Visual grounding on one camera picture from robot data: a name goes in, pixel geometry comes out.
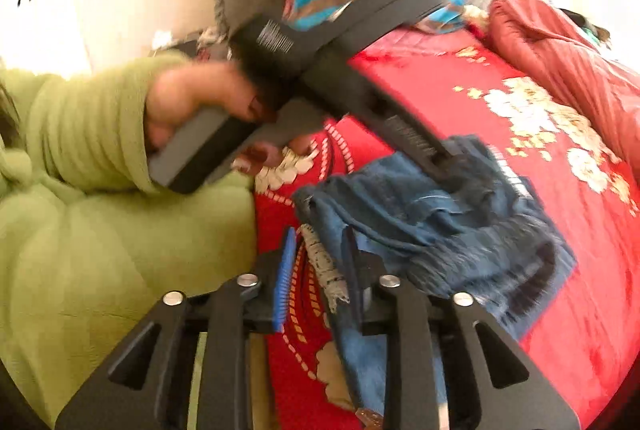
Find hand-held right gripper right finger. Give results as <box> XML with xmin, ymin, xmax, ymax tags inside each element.
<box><xmin>340</xmin><ymin>227</ymin><xmax>581</xmax><ymax>430</ymax></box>

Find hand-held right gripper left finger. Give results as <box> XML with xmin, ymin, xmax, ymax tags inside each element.
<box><xmin>55</xmin><ymin>227</ymin><xmax>298</xmax><ymax>430</ymax></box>

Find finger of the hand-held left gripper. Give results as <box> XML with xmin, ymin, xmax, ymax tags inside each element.
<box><xmin>300</xmin><ymin>0</ymin><xmax>447</xmax><ymax>58</ymax></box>
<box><xmin>300</xmin><ymin>57</ymin><xmax>467</xmax><ymax>192</ymax></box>

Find blue pants with lace trim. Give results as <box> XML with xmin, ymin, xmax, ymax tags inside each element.
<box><xmin>292</xmin><ymin>135</ymin><xmax>576</xmax><ymax>416</ymax></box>

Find person's left forearm green sleeve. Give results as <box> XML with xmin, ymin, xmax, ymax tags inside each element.
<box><xmin>0</xmin><ymin>50</ymin><xmax>201</xmax><ymax>196</ymax></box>

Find person's left hand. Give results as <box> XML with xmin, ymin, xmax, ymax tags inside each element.
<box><xmin>144</xmin><ymin>60</ymin><xmax>317</xmax><ymax>174</ymax></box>

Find person's green clothing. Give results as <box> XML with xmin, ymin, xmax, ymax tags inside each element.
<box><xmin>0</xmin><ymin>150</ymin><xmax>266</xmax><ymax>430</ymax></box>

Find pink quilt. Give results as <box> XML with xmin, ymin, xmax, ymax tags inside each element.
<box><xmin>487</xmin><ymin>0</ymin><xmax>640</xmax><ymax>171</ymax></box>

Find red floral blanket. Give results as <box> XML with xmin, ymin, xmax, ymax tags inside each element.
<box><xmin>195</xmin><ymin>27</ymin><xmax>640</xmax><ymax>430</ymax></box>

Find dark patterned object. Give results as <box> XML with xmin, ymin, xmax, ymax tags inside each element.
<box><xmin>557</xmin><ymin>7</ymin><xmax>613</xmax><ymax>48</ymax></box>

